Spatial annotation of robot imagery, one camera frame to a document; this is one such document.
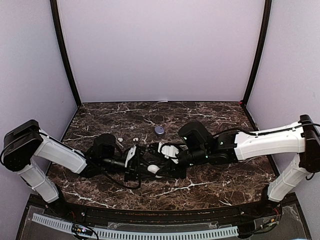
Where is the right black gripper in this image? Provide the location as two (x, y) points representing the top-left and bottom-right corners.
(156, 144), (209, 179)

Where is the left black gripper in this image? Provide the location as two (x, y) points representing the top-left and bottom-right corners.
(100, 155), (157, 183)

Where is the white earbud charging case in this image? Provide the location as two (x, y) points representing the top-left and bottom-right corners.
(147, 164), (162, 178)

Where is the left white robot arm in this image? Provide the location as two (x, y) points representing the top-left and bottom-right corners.
(0, 119), (141, 218)

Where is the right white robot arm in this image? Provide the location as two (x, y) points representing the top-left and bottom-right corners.
(147, 114), (320, 217)

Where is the purple round charging case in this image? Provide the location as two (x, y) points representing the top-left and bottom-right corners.
(154, 126), (165, 136)

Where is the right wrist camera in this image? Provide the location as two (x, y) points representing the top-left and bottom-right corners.
(158, 142), (180, 165)

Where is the white slotted cable duct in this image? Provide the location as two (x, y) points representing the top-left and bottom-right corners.
(31, 213), (239, 240)

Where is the left black frame post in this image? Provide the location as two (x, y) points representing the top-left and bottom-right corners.
(49, 0), (82, 106)

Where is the black frame post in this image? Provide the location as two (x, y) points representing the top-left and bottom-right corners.
(49, 0), (82, 106)
(241, 0), (273, 107)

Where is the right black frame post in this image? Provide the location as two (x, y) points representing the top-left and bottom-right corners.
(241, 0), (273, 107)

